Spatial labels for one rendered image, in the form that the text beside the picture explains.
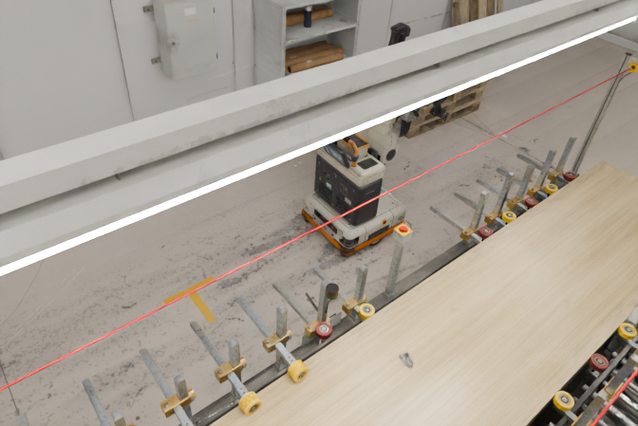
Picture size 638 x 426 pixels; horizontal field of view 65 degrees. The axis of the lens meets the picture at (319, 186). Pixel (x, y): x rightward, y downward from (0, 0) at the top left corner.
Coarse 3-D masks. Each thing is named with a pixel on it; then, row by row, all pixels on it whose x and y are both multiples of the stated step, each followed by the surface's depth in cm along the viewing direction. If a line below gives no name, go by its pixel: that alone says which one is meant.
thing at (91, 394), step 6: (84, 384) 210; (90, 384) 211; (90, 390) 209; (90, 396) 207; (96, 396) 207; (96, 402) 205; (96, 408) 203; (102, 408) 203; (102, 414) 201; (102, 420) 199; (108, 420) 199
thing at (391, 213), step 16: (384, 192) 433; (304, 208) 429; (320, 208) 412; (384, 208) 416; (400, 208) 418; (320, 224) 415; (336, 224) 399; (368, 224) 400; (384, 224) 409; (400, 224) 427; (336, 240) 405; (352, 240) 392; (368, 240) 409
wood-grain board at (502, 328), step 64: (576, 192) 346; (512, 256) 293; (576, 256) 297; (384, 320) 253; (448, 320) 255; (512, 320) 258; (576, 320) 260; (320, 384) 223; (384, 384) 225; (448, 384) 227; (512, 384) 229
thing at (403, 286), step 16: (576, 176) 396; (544, 192) 377; (448, 256) 318; (416, 272) 306; (432, 272) 307; (400, 288) 295; (384, 304) 286; (352, 320) 276; (336, 336) 267; (304, 352) 258; (272, 368) 250; (288, 368) 251; (256, 384) 243; (224, 400) 236
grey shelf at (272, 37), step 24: (264, 0) 424; (288, 0) 420; (312, 0) 424; (336, 0) 486; (360, 0) 458; (264, 24) 437; (312, 24) 462; (336, 24) 465; (264, 48) 451; (288, 48) 491; (264, 72) 466; (288, 72) 462
